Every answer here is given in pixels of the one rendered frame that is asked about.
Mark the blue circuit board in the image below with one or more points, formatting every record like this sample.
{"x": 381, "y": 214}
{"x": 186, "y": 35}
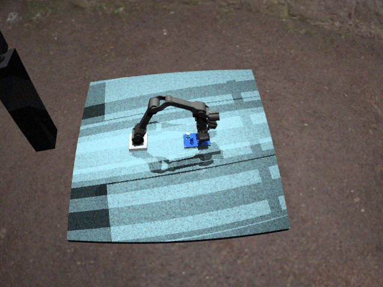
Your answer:
{"x": 191, "y": 140}

